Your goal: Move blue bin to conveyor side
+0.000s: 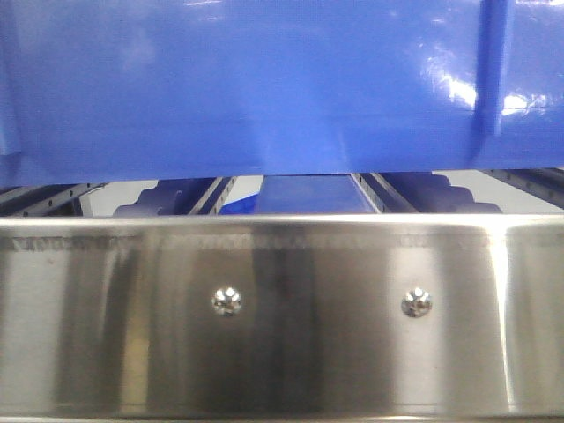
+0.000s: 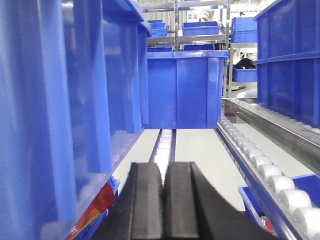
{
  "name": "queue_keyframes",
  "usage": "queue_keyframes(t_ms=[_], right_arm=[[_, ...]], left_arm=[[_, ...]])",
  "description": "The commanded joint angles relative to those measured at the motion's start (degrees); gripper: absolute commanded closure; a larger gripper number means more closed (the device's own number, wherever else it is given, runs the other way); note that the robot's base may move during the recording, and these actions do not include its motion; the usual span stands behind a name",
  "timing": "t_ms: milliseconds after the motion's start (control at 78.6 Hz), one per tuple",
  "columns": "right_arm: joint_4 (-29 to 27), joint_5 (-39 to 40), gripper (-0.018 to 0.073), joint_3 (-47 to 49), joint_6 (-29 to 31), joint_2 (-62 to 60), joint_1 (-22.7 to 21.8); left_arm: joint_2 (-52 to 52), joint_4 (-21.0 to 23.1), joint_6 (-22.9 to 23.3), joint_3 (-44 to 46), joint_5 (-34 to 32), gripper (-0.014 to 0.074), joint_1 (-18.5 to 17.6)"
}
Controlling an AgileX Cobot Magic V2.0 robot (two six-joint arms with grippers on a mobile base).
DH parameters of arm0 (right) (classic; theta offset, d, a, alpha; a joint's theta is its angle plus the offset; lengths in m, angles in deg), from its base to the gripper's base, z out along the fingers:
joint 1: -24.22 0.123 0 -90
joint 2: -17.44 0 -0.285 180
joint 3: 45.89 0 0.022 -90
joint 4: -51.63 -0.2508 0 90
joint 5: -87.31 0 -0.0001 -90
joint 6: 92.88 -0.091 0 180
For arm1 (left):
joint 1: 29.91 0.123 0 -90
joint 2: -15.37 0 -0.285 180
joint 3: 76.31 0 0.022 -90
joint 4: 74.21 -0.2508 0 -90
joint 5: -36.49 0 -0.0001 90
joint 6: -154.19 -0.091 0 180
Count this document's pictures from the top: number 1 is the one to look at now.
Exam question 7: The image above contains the left perforated metal rail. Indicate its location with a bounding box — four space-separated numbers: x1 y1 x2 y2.
188 176 237 215

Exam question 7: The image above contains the far left metal rail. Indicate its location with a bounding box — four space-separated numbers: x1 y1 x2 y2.
1 182 106 218

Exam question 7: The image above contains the blue bin under rack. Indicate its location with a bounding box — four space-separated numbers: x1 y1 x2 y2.
219 174 376 215

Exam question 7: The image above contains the right panel screw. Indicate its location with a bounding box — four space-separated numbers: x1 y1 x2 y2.
400 287 433 318

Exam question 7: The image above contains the far right metal rail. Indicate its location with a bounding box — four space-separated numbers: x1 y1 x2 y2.
482 167 563 209

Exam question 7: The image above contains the right row of rollers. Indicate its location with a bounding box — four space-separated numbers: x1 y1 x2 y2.
382 172 502 214

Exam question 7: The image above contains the blue plastic bin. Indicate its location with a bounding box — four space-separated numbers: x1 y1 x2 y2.
1 1 563 186

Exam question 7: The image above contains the row of rollers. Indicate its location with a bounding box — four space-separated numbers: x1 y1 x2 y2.
382 172 502 214
114 179 201 217

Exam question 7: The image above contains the right perforated metal rail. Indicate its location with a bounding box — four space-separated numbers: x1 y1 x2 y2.
352 173 419 213

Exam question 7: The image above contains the perforated metal rail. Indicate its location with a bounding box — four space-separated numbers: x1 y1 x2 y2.
352 173 419 213
188 176 237 215

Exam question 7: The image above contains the stainless steel front panel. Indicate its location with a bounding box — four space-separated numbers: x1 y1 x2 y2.
1 214 563 422

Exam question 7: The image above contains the panel screw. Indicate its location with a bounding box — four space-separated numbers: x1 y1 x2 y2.
400 287 433 318
211 286 242 316

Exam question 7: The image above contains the left row of rollers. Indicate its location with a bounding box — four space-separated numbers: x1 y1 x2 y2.
114 179 201 217

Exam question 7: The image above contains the left panel screw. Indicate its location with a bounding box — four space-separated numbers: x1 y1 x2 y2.
211 286 242 316

